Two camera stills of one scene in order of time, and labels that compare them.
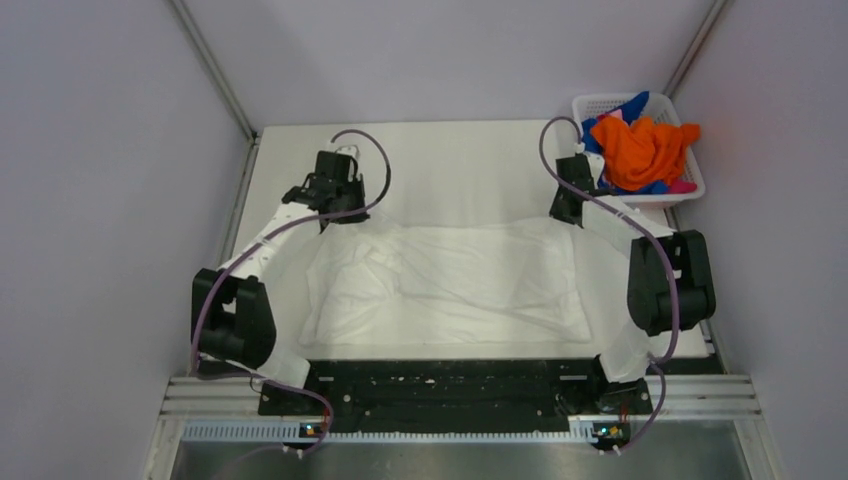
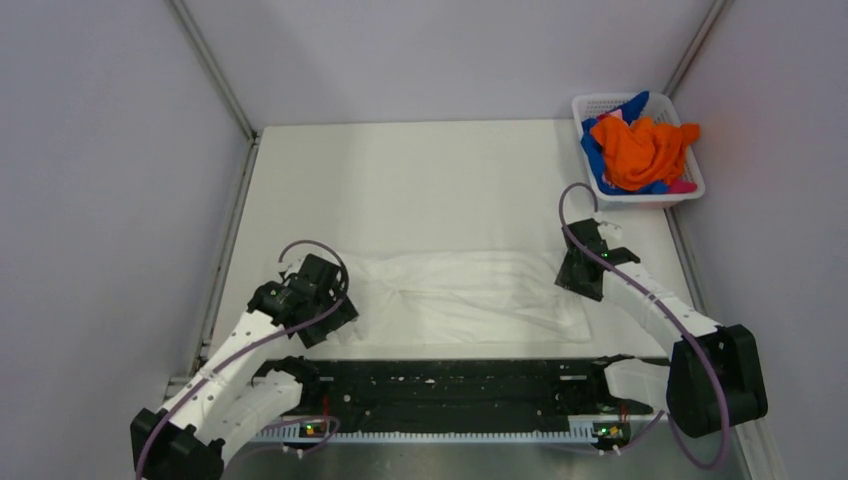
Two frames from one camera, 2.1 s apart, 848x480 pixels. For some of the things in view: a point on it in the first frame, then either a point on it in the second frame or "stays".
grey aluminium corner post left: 200,39 stays
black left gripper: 356,182 -> 314,333
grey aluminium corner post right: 694,48 stays
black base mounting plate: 578,392 stays
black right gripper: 555,210 -> 566,279
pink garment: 678,186 stays
